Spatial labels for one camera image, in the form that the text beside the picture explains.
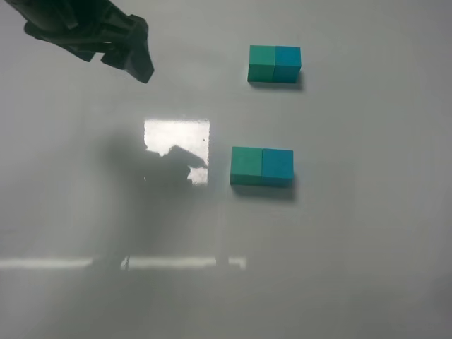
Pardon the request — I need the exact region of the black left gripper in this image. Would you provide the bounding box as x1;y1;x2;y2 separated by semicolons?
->
7;1;154;83

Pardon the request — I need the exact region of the green template block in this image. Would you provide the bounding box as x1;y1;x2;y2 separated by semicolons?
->
247;45;275;83

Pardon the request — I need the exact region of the blue template block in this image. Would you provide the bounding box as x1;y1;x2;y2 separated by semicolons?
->
273;46;302;83

